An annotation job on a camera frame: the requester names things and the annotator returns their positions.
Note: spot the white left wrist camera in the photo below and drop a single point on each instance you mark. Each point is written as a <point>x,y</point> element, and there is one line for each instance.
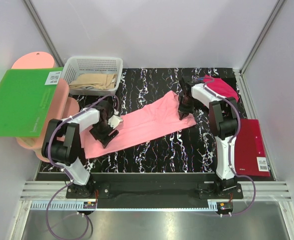
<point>114,121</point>

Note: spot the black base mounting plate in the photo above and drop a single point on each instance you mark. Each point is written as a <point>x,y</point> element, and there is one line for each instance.
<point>152,177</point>

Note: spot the light pink t-shirt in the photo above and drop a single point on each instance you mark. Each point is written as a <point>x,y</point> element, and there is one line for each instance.
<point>153,121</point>

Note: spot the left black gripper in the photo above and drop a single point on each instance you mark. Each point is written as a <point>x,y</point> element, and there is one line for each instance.
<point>104,138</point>

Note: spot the dark red folder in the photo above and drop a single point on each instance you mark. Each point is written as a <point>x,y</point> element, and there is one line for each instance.
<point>250,157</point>

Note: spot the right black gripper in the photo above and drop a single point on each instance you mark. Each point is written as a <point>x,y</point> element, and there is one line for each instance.
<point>183,112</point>

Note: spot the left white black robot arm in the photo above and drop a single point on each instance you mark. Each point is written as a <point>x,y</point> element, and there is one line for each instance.
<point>62,143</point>

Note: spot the black marble pattern mat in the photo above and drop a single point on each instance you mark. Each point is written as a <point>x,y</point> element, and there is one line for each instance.
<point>190,150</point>

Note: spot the aluminium frame rail front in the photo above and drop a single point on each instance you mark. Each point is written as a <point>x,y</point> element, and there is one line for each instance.
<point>262,190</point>

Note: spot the magenta folded t-shirt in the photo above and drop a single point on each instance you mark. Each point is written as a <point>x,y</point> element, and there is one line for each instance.
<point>220,87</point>

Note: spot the white plastic basket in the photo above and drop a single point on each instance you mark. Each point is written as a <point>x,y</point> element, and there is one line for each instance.
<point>78,65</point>

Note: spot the green cutting board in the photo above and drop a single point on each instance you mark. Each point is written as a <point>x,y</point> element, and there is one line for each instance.
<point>22,91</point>

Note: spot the beige folded t-shirt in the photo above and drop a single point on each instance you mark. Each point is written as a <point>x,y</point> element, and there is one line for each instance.
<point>96,81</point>

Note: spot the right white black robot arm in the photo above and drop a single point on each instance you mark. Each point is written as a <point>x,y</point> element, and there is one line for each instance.
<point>224,123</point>

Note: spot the pink oval board upper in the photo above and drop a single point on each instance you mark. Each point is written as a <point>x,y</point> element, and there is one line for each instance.
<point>43,60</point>

